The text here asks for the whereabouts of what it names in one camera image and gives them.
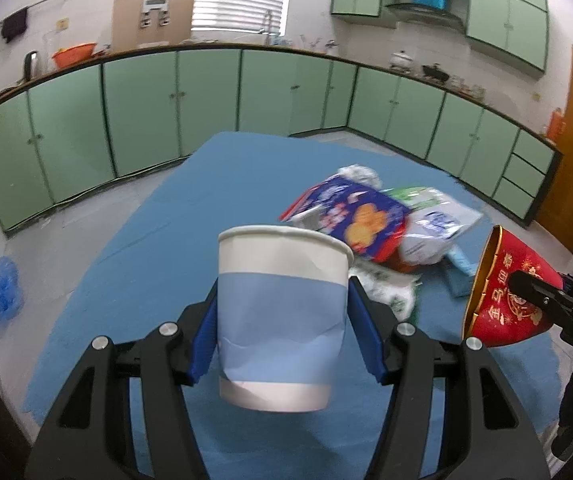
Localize green lower cabinets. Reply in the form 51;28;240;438
0;42;564;233

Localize cardboard box with white device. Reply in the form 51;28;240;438
112;0;196;53

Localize white green printed wrapper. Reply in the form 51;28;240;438
349;262;419;321

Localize range hood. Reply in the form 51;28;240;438
385;2;467;35

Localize red paper cup gold print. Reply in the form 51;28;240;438
462;225;562;350

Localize red thermos flask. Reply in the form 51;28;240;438
546;107;566;138

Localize green upper cabinets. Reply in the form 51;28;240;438
330;0;551;78

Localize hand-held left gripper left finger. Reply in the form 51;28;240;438
29;280;220;480

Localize blue cookie snack packet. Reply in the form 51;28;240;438
279;174;412;263

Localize crumpled white tissue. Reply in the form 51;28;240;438
336;164;383;188

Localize metal towel rail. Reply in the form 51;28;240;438
0;0;74;23

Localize dark hanging towel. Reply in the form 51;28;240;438
0;9;30;43

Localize steel electric kettle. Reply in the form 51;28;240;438
22;51;41;82

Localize green and white packet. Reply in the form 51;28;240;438
383;186;449;211

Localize light blue face mask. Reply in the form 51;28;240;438
443;247;479;297

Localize blue scalloped tablecloth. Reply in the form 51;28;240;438
24;131;564;480

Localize black wok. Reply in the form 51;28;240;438
421;62;451;83

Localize green cabinets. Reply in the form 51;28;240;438
330;0;551;78
0;42;564;233

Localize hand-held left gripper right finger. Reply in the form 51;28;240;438
347;276;552;480

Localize white and blue paper cup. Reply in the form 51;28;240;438
218;225;354;413

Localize white plastic bag blue print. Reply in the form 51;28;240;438
399;203;484;267

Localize orange plastic basin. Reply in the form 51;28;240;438
51;42;98;71

